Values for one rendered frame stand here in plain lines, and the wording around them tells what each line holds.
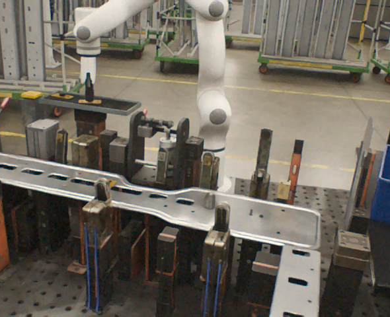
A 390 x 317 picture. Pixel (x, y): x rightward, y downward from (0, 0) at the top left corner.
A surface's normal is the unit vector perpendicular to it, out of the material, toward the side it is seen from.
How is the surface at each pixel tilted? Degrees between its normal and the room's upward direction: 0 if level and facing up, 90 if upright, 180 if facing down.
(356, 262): 88
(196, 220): 0
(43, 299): 0
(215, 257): 90
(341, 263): 88
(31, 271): 0
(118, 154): 90
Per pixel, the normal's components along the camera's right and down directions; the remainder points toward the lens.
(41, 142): -0.28, 0.37
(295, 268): 0.06, -0.91
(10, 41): 0.03, 0.36
